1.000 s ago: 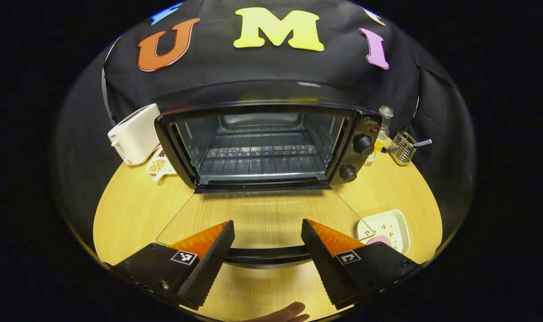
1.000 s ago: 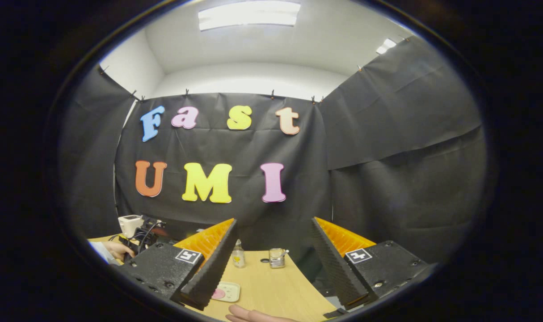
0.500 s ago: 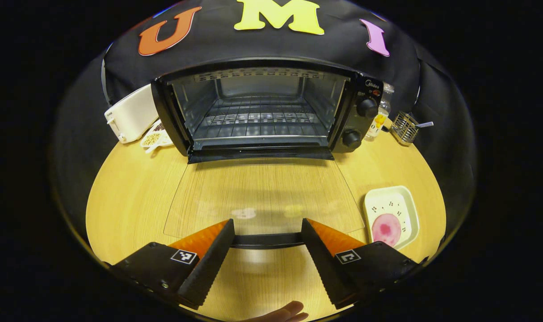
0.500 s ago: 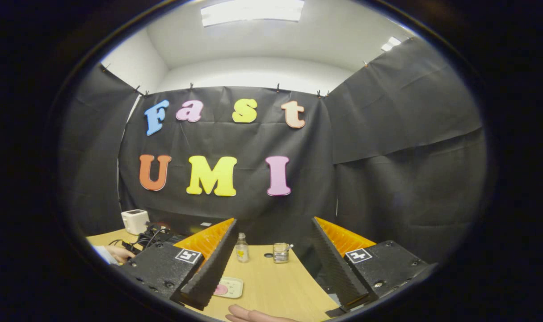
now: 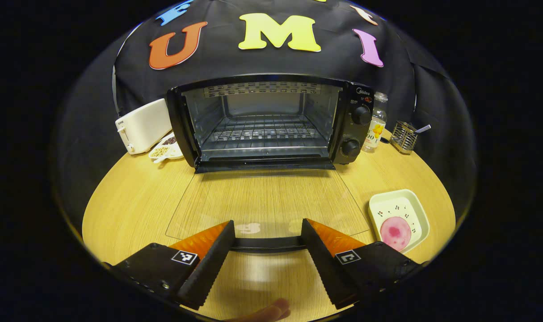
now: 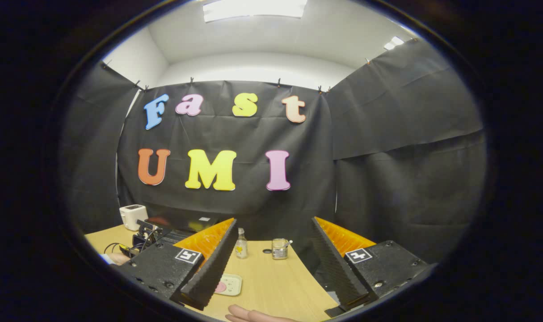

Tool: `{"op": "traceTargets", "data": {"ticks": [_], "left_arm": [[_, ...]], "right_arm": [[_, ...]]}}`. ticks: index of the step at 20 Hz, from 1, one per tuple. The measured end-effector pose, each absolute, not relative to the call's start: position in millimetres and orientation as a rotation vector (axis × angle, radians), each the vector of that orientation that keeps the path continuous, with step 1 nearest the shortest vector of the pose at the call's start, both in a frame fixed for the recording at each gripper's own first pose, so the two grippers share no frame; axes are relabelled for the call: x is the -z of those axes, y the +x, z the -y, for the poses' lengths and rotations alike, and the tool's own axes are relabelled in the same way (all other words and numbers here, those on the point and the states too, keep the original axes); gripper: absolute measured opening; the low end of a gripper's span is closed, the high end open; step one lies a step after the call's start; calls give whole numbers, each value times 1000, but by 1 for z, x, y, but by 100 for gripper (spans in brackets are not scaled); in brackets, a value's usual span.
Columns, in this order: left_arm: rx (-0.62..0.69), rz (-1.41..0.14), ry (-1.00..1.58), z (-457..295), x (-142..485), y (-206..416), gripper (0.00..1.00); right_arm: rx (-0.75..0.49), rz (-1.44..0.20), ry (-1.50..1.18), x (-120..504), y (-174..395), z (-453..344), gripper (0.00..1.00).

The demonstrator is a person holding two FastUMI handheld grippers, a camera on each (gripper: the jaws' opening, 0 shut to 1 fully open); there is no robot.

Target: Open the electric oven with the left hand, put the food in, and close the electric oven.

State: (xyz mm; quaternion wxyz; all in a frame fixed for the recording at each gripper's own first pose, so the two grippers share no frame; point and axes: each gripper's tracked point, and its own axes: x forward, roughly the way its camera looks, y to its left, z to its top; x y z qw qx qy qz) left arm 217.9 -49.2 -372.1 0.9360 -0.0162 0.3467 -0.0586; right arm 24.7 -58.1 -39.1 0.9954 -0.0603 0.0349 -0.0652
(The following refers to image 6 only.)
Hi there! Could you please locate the black electric oven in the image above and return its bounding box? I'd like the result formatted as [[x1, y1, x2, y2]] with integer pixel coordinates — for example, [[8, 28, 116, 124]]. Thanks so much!
[[144, 216, 223, 246]]

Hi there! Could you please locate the white toaster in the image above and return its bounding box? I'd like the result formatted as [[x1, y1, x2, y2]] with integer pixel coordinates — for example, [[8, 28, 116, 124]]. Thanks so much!
[[119, 204, 149, 231]]

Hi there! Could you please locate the clear glass bottle yellow label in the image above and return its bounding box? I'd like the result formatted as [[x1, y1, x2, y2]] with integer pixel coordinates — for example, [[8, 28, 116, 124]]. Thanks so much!
[[235, 228, 248, 259]]

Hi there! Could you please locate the metal wire holder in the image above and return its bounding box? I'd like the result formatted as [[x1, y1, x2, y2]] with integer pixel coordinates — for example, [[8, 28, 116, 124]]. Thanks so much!
[[272, 238, 290, 260]]

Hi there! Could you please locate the large ceiling light panel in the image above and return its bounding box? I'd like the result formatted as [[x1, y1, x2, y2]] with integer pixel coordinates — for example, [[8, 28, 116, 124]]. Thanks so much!
[[203, 0, 307, 23]]

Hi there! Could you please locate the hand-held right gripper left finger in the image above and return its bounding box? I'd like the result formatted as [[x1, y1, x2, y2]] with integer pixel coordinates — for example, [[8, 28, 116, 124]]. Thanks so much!
[[118, 218, 239, 311]]

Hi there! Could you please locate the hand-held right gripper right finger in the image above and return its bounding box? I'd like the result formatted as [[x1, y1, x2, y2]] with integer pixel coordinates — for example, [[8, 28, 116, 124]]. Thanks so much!
[[310, 216, 434, 317]]

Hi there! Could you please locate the cream square plate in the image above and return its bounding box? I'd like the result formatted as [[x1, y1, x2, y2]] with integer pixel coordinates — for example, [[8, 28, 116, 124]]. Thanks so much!
[[214, 274, 243, 297]]

